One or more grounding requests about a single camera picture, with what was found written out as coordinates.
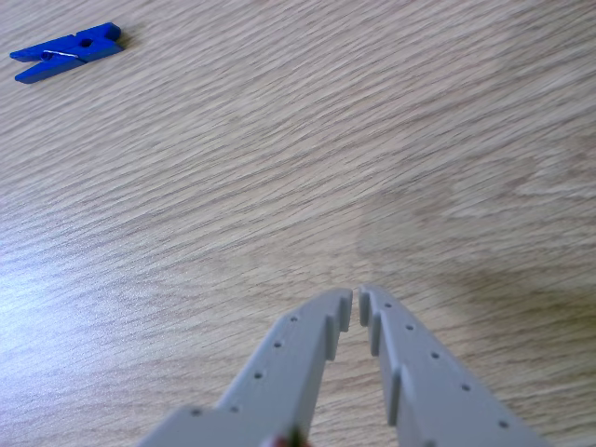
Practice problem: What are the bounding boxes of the blue clothes peg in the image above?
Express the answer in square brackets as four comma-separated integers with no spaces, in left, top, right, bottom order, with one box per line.
[8,21,125,86]

